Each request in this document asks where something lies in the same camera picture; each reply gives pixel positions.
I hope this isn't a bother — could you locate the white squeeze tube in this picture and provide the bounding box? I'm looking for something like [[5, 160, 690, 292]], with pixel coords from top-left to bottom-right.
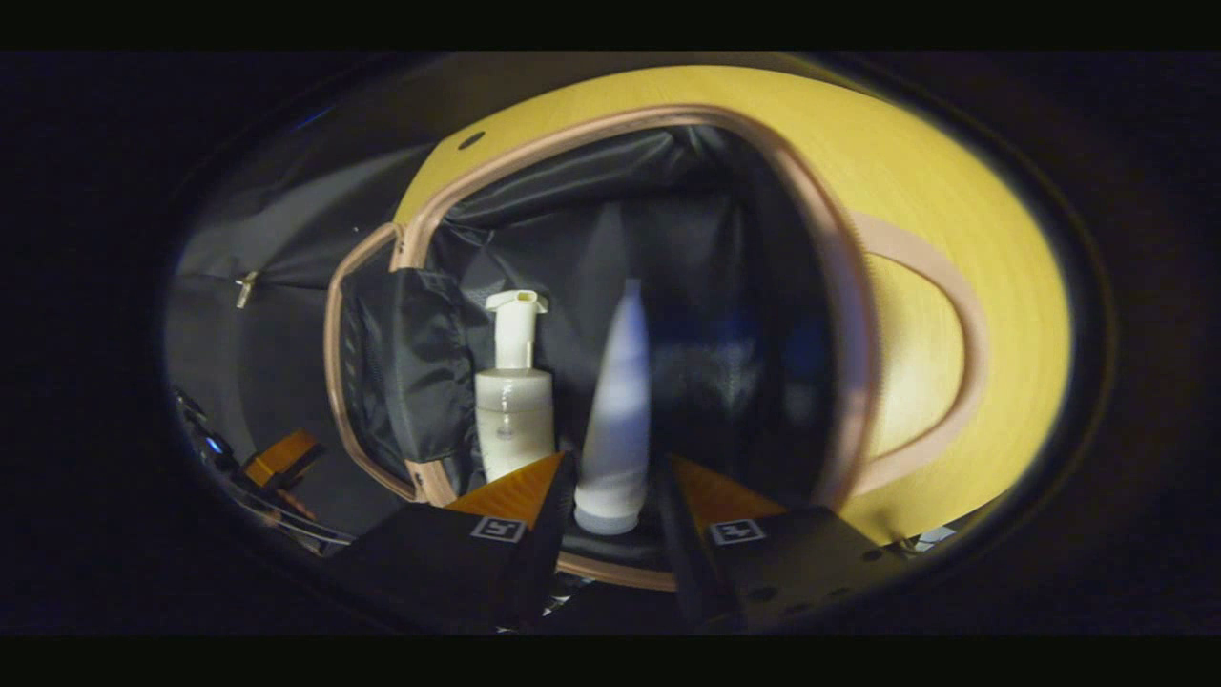
[[572, 279, 654, 535]]

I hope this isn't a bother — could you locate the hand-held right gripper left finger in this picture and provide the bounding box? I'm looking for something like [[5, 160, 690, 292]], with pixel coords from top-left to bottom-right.
[[329, 450, 578, 631]]

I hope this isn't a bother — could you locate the white pump bottle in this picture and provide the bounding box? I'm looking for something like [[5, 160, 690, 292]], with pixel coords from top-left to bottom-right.
[[474, 289, 556, 483]]

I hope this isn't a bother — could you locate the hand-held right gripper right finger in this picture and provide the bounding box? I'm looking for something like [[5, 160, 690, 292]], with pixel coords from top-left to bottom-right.
[[658, 453, 907, 631]]

